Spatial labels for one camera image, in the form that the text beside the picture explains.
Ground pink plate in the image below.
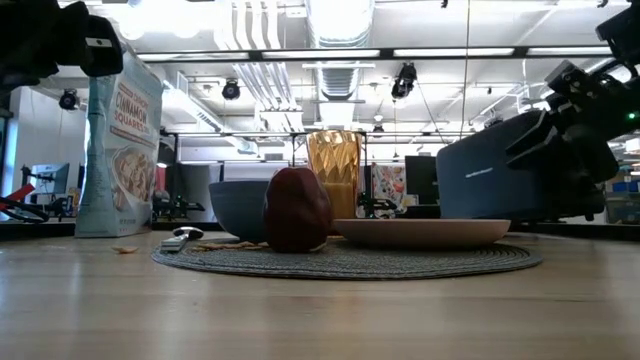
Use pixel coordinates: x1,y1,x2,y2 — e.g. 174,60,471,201
332,218,512,250

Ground background computer monitor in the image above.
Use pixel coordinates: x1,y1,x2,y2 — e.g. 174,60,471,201
29,162,71,196

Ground black ceiling spotlight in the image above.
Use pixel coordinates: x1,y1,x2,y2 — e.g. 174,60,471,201
221,79,242,101
390,62,419,100
58,88,81,111

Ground black background screen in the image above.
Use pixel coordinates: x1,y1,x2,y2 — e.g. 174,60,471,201
403,154,441,206

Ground light blue cereal box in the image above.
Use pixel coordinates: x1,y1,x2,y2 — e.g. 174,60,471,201
74,48,164,239

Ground round grey woven placemat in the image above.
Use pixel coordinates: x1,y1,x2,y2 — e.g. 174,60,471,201
151,235,544,281

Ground floral patterned object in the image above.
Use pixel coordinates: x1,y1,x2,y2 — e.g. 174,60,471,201
370,163,419,219

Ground amber faceted tumbler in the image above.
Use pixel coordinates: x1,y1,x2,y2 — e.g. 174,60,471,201
305,129,364,236

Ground blue bowl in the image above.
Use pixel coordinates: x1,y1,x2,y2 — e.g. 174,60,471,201
208,179,272,244

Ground background storage shelf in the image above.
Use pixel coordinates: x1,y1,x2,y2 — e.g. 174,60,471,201
602,159,640,225

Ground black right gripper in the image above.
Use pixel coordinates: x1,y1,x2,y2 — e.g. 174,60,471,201
504,59,640,185

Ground thin hanging cable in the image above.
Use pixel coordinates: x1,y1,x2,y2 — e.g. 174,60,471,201
458,0,472,141

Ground black toaster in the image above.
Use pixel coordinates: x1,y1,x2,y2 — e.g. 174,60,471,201
435,109,607,224

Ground red background equipment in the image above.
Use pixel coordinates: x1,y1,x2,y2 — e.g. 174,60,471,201
0,182,39,211

